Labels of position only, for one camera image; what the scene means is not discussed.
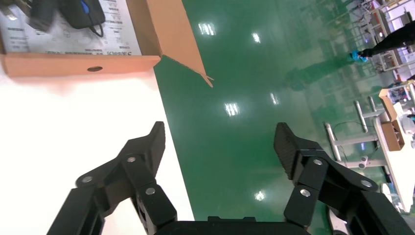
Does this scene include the white metal shelf rack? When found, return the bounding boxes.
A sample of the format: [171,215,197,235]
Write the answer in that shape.
[356,0,415,73]

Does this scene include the printed white paper sheet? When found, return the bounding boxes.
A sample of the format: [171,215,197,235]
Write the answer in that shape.
[0,0,142,56]

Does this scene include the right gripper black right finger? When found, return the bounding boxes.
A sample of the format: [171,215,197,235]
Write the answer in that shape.
[274,122,415,235]

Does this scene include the person in black clothes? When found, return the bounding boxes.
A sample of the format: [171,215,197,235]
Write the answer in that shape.
[349,21,415,63]

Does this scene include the black wired computer mouse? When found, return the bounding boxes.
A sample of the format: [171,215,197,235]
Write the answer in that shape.
[57,0,107,38]

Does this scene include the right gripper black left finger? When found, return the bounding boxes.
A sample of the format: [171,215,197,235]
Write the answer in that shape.
[46,121,177,235]

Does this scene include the open brown cardboard box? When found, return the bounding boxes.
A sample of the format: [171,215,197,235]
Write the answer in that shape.
[0,0,214,88]

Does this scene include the small brown cardboard box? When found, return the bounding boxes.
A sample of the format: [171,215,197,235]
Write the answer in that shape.
[378,89,406,152]

